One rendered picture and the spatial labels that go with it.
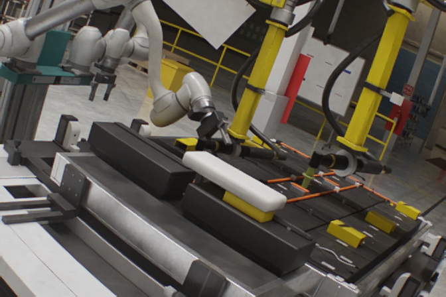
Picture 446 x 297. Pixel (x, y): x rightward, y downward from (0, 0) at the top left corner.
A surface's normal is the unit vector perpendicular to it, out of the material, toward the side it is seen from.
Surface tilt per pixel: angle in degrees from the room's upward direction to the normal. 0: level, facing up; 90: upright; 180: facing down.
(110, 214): 90
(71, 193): 90
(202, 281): 90
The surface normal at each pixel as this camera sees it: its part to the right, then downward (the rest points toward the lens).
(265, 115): -0.55, -0.01
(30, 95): 0.84, 0.41
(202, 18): -0.10, 0.19
